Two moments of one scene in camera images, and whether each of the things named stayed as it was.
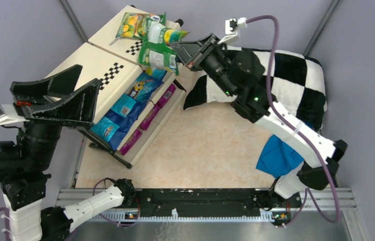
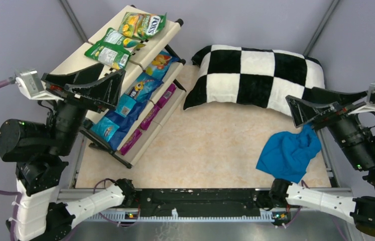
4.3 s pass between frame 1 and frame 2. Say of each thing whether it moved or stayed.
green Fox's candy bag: stayed
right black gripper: moved
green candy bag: moved
